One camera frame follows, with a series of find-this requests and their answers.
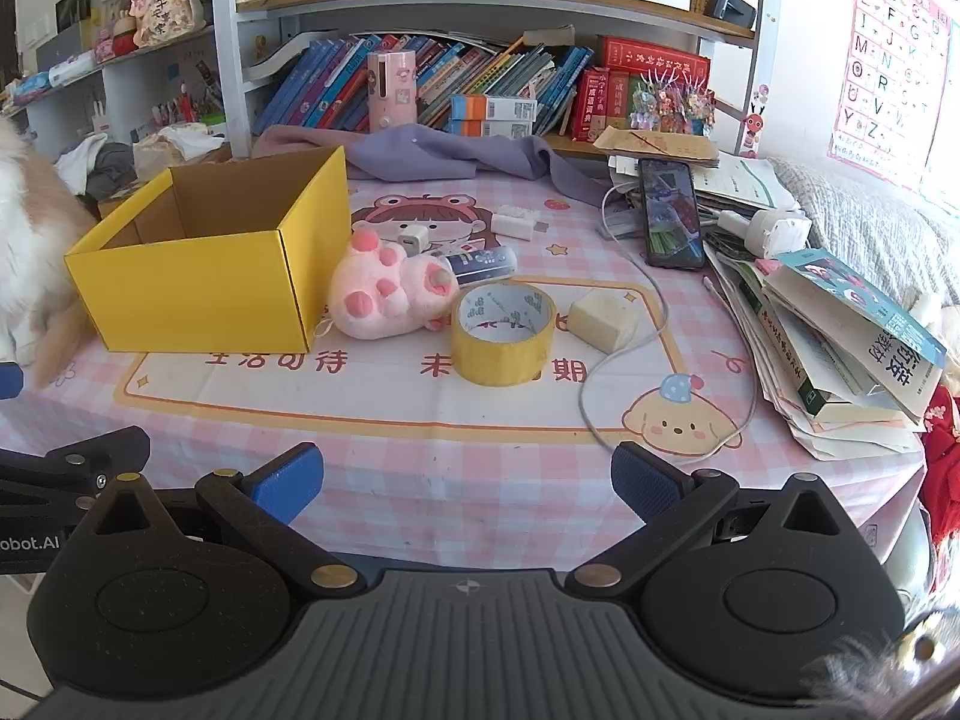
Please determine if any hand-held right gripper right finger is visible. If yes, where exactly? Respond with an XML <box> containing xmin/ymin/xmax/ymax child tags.
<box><xmin>564</xmin><ymin>442</ymin><xmax>863</xmax><ymax>601</ymax></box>

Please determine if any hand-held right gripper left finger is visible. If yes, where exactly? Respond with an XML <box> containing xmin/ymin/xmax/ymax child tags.
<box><xmin>75</xmin><ymin>442</ymin><xmax>367</xmax><ymax>601</ymax></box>

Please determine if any cream foam block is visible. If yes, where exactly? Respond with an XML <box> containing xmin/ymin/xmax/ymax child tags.
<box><xmin>568</xmin><ymin>289</ymin><xmax>640</xmax><ymax>352</ymax></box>

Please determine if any yellow tape roll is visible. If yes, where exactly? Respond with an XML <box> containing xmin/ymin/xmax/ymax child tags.
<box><xmin>450</xmin><ymin>283</ymin><xmax>557</xmax><ymax>388</ymax></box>

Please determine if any yellow cardboard box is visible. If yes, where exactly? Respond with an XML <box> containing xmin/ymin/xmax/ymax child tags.
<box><xmin>64</xmin><ymin>144</ymin><xmax>353</xmax><ymax>355</ymax></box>

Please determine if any pink plush paw toy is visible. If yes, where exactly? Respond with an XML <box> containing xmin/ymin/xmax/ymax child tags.
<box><xmin>328</xmin><ymin>231</ymin><xmax>460</xmax><ymax>338</ymax></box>

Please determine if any blue spray bottle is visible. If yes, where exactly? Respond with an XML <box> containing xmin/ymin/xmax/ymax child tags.
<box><xmin>437</xmin><ymin>244</ymin><xmax>518</xmax><ymax>287</ymax></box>

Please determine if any white eraser box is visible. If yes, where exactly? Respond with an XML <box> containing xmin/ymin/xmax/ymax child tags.
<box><xmin>491</xmin><ymin>204</ymin><xmax>548</xmax><ymax>241</ymax></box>

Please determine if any fluffy orange white cat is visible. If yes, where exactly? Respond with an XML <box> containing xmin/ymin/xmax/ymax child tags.
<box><xmin>0</xmin><ymin>116</ymin><xmax>95</xmax><ymax>391</ymax></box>

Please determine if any pile of worn workbooks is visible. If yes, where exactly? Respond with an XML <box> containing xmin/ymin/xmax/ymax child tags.
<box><xmin>705</xmin><ymin>247</ymin><xmax>946</xmax><ymax>460</ymax></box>

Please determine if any white cloth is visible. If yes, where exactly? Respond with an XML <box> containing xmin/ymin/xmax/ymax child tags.
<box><xmin>56</xmin><ymin>131</ymin><xmax>113</xmax><ymax>192</ymax></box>

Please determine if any grey cloth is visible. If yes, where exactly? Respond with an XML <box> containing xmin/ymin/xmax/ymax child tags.
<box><xmin>84</xmin><ymin>142</ymin><xmax>140</xmax><ymax>200</ymax></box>

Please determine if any black smartphone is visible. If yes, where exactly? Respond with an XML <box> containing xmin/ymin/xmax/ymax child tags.
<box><xmin>637</xmin><ymin>157</ymin><xmax>706</xmax><ymax>271</ymax></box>

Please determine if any teal cover book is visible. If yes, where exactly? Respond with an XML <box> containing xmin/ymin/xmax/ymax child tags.
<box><xmin>765</xmin><ymin>247</ymin><xmax>947</xmax><ymax>421</ymax></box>

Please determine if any white handheld device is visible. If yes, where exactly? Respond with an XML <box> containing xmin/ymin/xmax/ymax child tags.
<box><xmin>716</xmin><ymin>208</ymin><xmax>811</xmax><ymax>256</ymax></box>

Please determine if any crumpled plastic bag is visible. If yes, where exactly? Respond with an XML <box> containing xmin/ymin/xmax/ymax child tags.
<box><xmin>133</xmin><ymin>124</ymin><xmax>226</xmax><ymax>181</ymax></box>

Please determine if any grey fluffy trim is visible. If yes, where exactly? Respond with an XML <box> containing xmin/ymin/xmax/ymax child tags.
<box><xmin>806</xmin><ymin>592</ymin><xmax>960</xmax><ymax>720</ymax></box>

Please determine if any red patterned cloth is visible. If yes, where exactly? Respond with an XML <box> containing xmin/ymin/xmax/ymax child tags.
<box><xmin>919</xmin><ymin>382</ymin><xmax>960</xmax><ymax>563</ymax></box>

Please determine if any stack of white papers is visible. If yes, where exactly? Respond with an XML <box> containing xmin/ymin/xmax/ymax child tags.
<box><xmin>607</xmin><ymin>154</ymin><xmax>803</xmax><ymax>241</ymax></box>

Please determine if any grey cubby shelf unit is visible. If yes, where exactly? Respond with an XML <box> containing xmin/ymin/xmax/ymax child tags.
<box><xmin>0</xmin><ymin>22</ymin><xmax>226</xmax><ymax>166</ymax></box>

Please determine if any brown paper envelope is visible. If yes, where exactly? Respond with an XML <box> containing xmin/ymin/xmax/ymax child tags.
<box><xmin>592</xmin><ymin>126</ymin><xmax>721</xmax><ymax>166</ymax></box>

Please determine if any grey storage box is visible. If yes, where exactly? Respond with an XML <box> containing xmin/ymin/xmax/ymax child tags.
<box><xmin>36</xmin><ymin>19</ymin><xmax>95</xmax><ymax>68</ymax></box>

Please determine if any grey knit blanket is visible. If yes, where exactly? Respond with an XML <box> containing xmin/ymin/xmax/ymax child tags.
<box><xmin>772</xmin><ymin>157</ymin><xmax>960</xmax><ymax>316</ymax></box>

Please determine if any purple cloth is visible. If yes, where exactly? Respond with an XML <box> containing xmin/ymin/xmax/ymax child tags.
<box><xmin>255</xmin><ymin>124</ymin><xmax>638</xmax><ymax>203</ymax></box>

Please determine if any red cartoon sticker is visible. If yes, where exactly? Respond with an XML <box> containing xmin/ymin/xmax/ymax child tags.
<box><xmin>739</xmin><ymin>86</ymin><xmax>767</xmax><ymax>155</ymax></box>

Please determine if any colourful figurine bundle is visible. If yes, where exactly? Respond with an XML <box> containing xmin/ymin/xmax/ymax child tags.
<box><xmin>630</xmin><ymin>71</ymin><xmax>713</xmax><ymax>136</ymax></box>

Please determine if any small red dictionary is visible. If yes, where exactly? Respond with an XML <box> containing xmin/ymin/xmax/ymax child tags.
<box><xmin>571</xmin><ymin>67</ymin><xmax>612</xmax><ymax>142</ymax></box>

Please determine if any white bookshelf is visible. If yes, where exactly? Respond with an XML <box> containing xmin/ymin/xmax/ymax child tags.
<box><xmin>210</xmin><ymin>0</ymin><xmax>785</xmax><ymax>166</ymax></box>

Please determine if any row of thin blue books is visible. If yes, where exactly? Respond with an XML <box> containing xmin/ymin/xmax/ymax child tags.
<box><xmin>255</xmin><ymin>34</ymin><xmax>601</xmax><ymax>137</ymax></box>

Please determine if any pink cylindrical device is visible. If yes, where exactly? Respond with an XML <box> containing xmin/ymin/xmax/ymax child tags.
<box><xmin>366</xmin><ymin>51</ymin><xmax>418</xmax><ymax>134</ymax></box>

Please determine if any large red book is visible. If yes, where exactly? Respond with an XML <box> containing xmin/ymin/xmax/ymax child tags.
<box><xmin>598</xmin><ymin>36</ymin><xmax>712</xmax><ymax>91</ymax></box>

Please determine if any dark bookend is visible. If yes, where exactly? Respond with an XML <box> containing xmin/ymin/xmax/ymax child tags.
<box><xmin>709</xmin><ymin>0</ymin><xmax>755</xmax><ymax>35</ymax></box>

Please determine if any white charging cable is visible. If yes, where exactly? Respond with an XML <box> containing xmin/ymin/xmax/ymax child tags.
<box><xmin>577</xmin><ymin>184</ymin><xmax>760</xmax><ymax>462</ymax></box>

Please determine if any alphabet wall poster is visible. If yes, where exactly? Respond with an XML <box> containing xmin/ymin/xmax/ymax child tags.
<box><xmin>829</xmin><ymin>0</ymin><xmax>960</xmax><ymax>192</ymax></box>

